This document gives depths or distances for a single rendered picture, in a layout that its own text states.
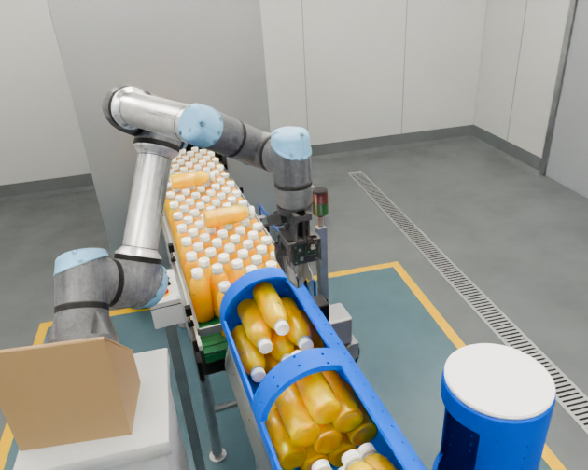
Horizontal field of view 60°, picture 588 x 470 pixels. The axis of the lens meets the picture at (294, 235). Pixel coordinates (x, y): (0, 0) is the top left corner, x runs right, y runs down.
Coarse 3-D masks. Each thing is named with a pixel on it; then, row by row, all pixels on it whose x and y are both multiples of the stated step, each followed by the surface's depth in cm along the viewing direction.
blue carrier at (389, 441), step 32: (288, 288) 161; (224, 320) 152; (320, 320) 136; (320, 352) 121; (256, 384) 145; (288, 384) 115; (352, 384) 113; (256, 416) 121; (384, 416) 107; (384, 448) 120
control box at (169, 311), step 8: (168, 272) 182; (168, 280) 177; (168, 288) 173; (176, 288) 172; (168, 296) 169; (176, 296) 168; (160, 304) 166; (168, 304) 167; (176, 304) 168; (152, 312) 166; (160, 312) 167; (168, 312) 168; (176, 312) 169; (160, 320) 168; (168, 320) 169; (176, 320) 170; (184, 320) 171
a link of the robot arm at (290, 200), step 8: (280, 192) 101; (288, 192) 100; (296, 192) 100; (304, 192) 101; (312, 192) 103; (280, 200) 102; (288, 200) 101; (296, 200) 101; (304, 200) 101; (312, 200) 104; (288, 208) 102; (296, 208) 101; (304, 208) 103
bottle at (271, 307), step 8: (256, 288) 155; (264, 288) 153; (272, 288) 154; (256, 296) 153; (264, 296) 150; (272, 296) 149; (264, 304) 147; (272, 304) 145; (280, 304) 146; (264, 312) 145; (272, 312) 143; (280, 312) 143; (264, 320) 145; (272, 320) 142; (280, 320) 141; (272, 328) 144
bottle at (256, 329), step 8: (240, 304) 156; (248, 304) 154; (256, 304) 155; (240, 312) 154; (248, 312) 151; (256, 312) 150; (248, 320) 148; (256, 320) 147; (248, 328) 146; (256, 328) 144; (264, 328) 145; (248, 336) 145; (256, 336) 143; (264, 336) 143; (272, 336) 146; (256, 344) 144
